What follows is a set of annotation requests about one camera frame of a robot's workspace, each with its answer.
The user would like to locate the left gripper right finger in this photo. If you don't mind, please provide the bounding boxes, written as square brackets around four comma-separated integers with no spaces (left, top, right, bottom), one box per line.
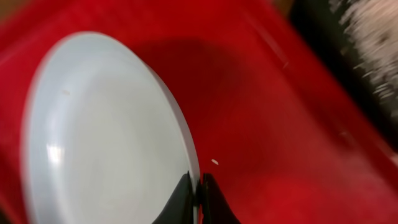
[200,173,241,224]

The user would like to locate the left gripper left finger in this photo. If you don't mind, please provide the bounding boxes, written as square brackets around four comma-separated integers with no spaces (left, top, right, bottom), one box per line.
[152,172,194,224]

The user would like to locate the large light blue plate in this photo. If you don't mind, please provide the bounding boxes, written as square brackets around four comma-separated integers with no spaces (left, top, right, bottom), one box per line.
[21,32,200,223]

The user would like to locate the red plastic tray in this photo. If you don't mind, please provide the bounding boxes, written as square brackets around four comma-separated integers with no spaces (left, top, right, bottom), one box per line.
[1,0,397,223]

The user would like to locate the rice and food scraps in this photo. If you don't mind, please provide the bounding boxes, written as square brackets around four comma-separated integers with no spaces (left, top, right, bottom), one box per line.
[328,0,397,119]

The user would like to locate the black plastic tray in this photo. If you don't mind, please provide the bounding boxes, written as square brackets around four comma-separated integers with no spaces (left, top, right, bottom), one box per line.
[289,0,397,148]

